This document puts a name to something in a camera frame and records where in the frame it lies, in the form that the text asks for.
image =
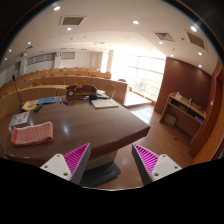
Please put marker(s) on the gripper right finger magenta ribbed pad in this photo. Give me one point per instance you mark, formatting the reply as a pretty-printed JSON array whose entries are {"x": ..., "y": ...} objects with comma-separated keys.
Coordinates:
[{"x": 151, "y": 166}]

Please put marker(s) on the cardboard box in shelf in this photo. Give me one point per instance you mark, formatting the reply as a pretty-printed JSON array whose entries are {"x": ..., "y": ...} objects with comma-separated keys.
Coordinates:
[{"x": 170, "y": 119}]

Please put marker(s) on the black microphone stand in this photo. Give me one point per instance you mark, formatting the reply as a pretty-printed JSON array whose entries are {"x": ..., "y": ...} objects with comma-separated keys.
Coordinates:
[{"x": 18, "y": 94}]

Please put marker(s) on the folded pink towel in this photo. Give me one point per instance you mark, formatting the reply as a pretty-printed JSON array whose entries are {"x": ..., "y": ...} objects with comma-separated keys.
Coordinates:
[{"x": 32, "y": 135}]

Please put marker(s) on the yellow and blue book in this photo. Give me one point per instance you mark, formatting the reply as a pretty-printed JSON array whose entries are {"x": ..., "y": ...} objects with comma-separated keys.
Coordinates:
[{"x": 30, "y": 105}]

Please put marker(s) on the wooden chair behind table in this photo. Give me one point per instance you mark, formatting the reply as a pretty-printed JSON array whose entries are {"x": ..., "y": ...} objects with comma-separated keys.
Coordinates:
[{"x": 110, "y": 89}]

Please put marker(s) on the blue folder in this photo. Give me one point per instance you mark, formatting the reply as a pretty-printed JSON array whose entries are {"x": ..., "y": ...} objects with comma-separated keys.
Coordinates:
[{"x": 48, "y": 100}]

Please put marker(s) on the wooden shelf cabinet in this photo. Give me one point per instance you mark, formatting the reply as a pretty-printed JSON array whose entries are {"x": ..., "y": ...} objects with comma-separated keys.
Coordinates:
[{"x": 190, "y": 116}]

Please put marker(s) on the white paper stack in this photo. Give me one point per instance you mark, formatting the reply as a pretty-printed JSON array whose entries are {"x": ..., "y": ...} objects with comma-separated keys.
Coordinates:
[{"x": 104, "y": 103}]

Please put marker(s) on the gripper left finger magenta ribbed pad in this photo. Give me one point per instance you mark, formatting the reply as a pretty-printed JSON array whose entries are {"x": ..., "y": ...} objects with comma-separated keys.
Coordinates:
[{"x": 70, "y": 166}]

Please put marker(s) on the white booklet with red print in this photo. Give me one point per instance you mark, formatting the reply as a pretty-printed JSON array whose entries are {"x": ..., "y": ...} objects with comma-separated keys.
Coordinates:
[{"x": 20, "y": 118}]

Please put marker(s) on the brown wooden table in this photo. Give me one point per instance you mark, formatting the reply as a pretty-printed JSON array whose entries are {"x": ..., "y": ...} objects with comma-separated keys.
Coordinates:
[{"x": 77, "y": 123}]

